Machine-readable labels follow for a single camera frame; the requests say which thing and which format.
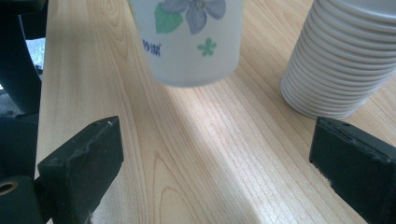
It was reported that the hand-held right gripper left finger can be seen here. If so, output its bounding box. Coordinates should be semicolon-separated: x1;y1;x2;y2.
34;115;125;224

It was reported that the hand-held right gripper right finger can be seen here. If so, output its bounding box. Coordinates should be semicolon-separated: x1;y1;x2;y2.
308;116;396;224

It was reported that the stack of white paper cups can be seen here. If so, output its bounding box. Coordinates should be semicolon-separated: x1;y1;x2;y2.
279;0;396;121

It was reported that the single floral paper cup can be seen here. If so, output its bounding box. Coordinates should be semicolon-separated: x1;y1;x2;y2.
127;0;245;89

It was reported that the dark curved object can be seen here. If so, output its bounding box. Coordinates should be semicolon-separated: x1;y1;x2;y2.
0;0;49;117

